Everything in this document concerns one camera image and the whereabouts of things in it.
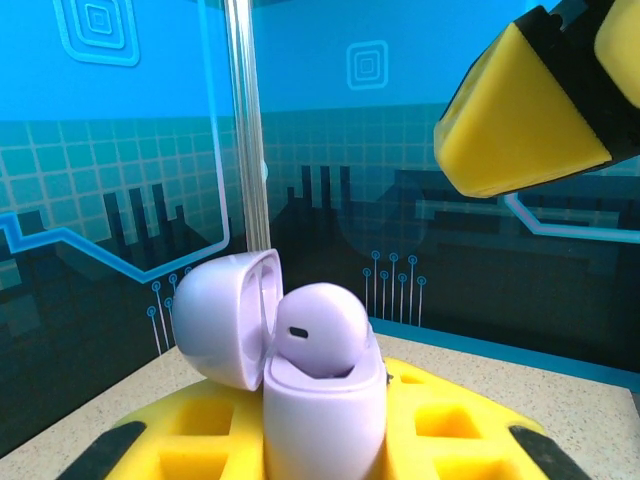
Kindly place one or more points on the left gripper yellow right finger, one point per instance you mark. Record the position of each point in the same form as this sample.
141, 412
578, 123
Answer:
450, 425

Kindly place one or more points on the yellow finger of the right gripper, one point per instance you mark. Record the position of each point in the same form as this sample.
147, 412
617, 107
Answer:
625, 40
510, 125

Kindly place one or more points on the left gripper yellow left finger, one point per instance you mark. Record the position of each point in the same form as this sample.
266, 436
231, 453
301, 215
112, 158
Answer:
195, 425

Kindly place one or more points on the purple earbud charging case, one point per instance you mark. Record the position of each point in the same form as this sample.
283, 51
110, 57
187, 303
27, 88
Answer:
320, 425

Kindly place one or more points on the blue table edge strip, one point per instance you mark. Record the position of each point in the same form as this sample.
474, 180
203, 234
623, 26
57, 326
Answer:
500, 355

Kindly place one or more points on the aluminium frame post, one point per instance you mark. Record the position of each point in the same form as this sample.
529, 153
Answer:
247, 125

